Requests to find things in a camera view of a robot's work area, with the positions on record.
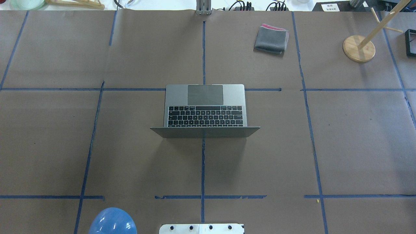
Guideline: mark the grey laptop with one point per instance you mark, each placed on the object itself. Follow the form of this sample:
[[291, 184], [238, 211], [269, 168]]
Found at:
[[205, 111]]

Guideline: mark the grey folded cloth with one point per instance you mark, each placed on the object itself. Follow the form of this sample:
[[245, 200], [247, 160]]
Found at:
[[271, 39]]

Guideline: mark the blue desk lamp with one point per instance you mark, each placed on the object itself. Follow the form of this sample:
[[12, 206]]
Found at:
[[113, 221]]

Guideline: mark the wooden mug tree stand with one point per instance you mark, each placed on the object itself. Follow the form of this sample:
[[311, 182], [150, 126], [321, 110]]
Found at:
[[359, 48]]

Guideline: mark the black box with label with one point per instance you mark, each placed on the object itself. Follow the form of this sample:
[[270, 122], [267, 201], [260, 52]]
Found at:
[[337, 6]]

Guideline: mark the green glass plate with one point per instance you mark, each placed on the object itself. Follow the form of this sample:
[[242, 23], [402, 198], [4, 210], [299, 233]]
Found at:
[[27, 4]]

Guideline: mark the aluminium frame post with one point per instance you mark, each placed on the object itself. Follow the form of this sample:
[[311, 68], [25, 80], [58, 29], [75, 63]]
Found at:
[[203, 7]]

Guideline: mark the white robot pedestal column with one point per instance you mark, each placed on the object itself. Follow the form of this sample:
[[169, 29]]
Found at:
[[216, 228]]

